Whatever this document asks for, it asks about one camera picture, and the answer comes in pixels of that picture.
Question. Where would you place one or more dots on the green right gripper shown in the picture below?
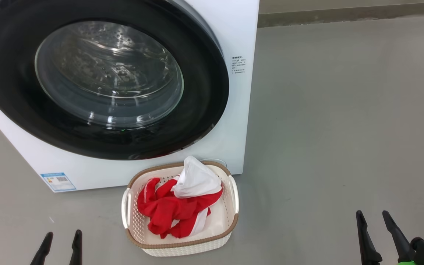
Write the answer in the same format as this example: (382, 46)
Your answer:
(407, 263)

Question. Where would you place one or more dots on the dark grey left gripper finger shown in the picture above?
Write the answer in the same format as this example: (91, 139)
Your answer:
(76, 250)
(43, 252)

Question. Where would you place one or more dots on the red and white garment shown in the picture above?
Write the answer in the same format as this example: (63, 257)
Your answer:
(171, 211)

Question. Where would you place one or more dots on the black round glass washer door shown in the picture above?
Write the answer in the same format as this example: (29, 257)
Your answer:
(13, 92)

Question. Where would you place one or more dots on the cream perforated laundry basket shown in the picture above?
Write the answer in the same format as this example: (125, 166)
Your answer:
(219, 221)

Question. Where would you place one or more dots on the white front-load washing machine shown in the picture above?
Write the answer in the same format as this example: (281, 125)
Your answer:
(241, 110)

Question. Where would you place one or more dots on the blue energy label sticker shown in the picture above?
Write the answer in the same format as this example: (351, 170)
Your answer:
(58, 182)

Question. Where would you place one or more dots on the round white filter cover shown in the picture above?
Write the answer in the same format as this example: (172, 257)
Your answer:
(219, 162)

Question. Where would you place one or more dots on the small printed text sticker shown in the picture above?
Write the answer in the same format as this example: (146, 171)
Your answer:
(238, 64)

